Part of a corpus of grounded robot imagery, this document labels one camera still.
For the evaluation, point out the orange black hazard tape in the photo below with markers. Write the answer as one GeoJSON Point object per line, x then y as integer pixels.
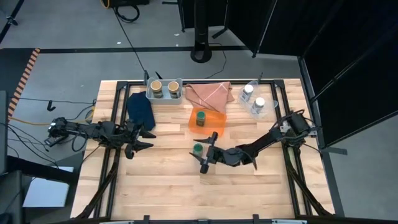
{"type": "Point", "coordinates": [26, 74]}

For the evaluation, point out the dark blue cloth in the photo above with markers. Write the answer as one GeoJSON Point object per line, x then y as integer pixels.
{"type": "Point", "coordinates": [140, 109]}

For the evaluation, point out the white lid spice jar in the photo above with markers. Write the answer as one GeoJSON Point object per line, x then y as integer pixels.
{"type": "Point", "coordinates": [258, 104]}
{"type": "Point", "coordinates": [247, 91]}

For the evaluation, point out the tan lid spice jar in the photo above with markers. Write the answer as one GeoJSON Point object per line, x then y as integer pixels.
{"type": "Point", "coordinates": [173, 88]}
{"type": "Point", "coordinates": [156, 88]}

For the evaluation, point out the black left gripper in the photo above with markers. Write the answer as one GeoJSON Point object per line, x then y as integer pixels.
{"type": "Point", "coordinates": [130, 135]}

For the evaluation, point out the pink striped cloth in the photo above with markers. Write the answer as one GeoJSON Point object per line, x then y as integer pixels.
{"type": "Point", "coordinates": [208, 95]}

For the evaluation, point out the clear plastic container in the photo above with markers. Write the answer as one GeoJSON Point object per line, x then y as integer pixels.
{"type": "Point", "coordinates": [269, 104]}

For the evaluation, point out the white flat panel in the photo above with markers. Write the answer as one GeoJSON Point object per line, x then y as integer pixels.
{"type": "Point", "coordinates": [46, 193]}

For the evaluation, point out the black power adapter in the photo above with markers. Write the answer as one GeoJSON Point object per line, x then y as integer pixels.
{"type": "Point", "coordinates": [51, 142]}

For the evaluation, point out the green lid spice jar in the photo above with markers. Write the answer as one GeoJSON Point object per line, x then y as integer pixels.
{"type": "Point", "coordinates": [201, 118]}
{"type": "Point", "coordinates": [197, 150]}

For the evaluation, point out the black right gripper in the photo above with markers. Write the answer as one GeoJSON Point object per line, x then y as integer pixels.
{"type": "Point", "coordinates": [227, 156]}

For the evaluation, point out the grey plastic bin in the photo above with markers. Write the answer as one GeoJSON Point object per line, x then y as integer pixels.
{"type": "Point", "coordinates": [164, 101]}

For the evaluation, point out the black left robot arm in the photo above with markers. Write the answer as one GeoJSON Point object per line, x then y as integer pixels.
{"type": "Point", "coordinates": [93, 132]}

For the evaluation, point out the black equipment box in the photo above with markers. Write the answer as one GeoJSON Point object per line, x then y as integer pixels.
{"type": "Point", "coordinates": [129, 2]}

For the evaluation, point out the black metal table frame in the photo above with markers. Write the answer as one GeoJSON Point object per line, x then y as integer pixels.
{"type": "Point", "coordinates": [122, 85]}

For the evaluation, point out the black column stand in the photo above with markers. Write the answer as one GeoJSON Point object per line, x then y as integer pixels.
{"type": "Point", "coordinates": [201, 31]}

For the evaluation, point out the orange translucent plastic bin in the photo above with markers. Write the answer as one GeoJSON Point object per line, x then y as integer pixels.
{"type": "Point", "coordinates": [214, 123]}

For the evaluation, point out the black tripod leg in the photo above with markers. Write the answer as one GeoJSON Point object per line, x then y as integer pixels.
{"type": "Point", "coordinates": [12, 21]}

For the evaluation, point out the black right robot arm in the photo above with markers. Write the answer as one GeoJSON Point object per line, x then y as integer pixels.
{"type": "Point", "coordinates": [267, 140]}

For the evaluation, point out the small black bracket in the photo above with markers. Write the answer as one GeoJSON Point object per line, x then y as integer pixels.
{"type": "Point", "coordinates": [50, 106]}

